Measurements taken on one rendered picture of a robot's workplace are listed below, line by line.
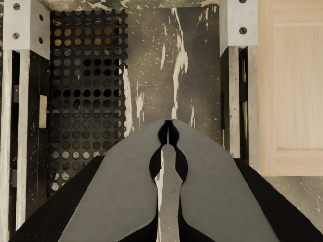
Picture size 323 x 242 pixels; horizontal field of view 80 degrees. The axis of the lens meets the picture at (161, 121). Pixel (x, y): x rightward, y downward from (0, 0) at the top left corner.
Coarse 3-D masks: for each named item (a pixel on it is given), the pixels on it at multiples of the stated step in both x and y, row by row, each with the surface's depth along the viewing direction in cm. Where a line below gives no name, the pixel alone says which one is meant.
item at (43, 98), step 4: (40, 96) 46; (44, 96) 48; (40, 100) 46; (44, 100) 48; (40, 104) 46; (44, 104) 48; (40, 108) 46; (44, 108) 48; (40, 112) 46; (44, 112) 48; (40, 116) 46; (44, 116) 48; (40, 120) 46; (44, 120) 48; (40, 124) 46; (44, 124) 48
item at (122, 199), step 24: (120, 144) 9; (144, 144) 9; (120, 168) 8; (144, 168) 8; (96, 192) 7; (120, 192) 7; (144, 192) 7; (72, 216) 6; (96, 216) 6; (120, 216) 6; (144, 216) 6; (72, 240) 5; (96, 240) 5; (120, 240) 5; (144, 240) 6
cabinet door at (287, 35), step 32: (288, 0) 45; (320, 0) 45; (288, 32) 45; (320, 32) 45; (288, 64) 45; (320, 64) 45; (288, 96) 45; (320, 96) 44; (288, 128) 44; (320, 128) 44; (288, 160) 44; (320, 160) 44
